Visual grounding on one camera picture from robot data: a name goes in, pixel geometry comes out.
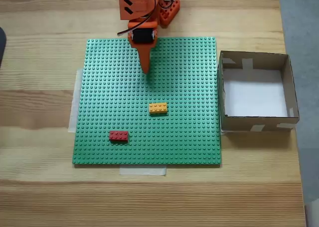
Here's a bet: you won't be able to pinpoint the red lego block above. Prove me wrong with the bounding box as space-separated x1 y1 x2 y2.
109 131 130 143

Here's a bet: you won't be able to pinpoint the green lego baseplate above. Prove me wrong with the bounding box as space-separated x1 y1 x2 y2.
72 36 222 166

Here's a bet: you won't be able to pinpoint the yellow lego block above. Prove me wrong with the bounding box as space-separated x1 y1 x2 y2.
149 102 168 116

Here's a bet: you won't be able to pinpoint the cardboard box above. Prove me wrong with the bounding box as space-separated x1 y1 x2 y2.
217 50 300 133

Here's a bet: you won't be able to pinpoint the white masking tape strip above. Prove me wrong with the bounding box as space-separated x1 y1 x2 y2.
67 67 84 134
119 166 167 177

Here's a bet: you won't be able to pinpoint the black rounded object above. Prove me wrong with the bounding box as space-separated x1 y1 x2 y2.
0 26 7 68

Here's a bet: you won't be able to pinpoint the gripper motor cable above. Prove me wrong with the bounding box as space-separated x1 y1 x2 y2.
117 0 161 37

